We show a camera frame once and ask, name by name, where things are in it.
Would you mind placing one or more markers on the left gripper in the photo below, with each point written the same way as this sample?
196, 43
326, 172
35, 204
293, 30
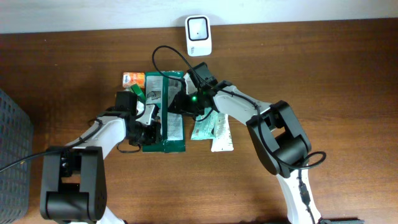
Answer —
152, 134

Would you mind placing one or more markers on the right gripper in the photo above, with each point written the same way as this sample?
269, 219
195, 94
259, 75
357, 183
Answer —
178, 106

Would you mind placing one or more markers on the green white 3M bag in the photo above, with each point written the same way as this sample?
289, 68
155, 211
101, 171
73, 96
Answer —
160, 91

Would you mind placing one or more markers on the white tube gold cap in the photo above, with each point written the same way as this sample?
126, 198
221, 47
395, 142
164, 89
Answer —
223, 140

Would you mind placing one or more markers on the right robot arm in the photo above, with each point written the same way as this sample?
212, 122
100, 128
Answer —
281, 144

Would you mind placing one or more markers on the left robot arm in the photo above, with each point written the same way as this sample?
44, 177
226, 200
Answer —
73, 186

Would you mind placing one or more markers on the teal snack packet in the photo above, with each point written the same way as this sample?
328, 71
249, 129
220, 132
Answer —
204, 125

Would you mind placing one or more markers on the green lid jar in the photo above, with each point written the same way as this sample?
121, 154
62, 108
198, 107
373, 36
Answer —
138, 91

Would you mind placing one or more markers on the orange tissue pack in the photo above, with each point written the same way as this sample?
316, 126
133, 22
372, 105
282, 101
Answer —
133, 78

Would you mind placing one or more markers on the grey plastic basket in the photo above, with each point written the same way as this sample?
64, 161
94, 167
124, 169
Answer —
16, 142

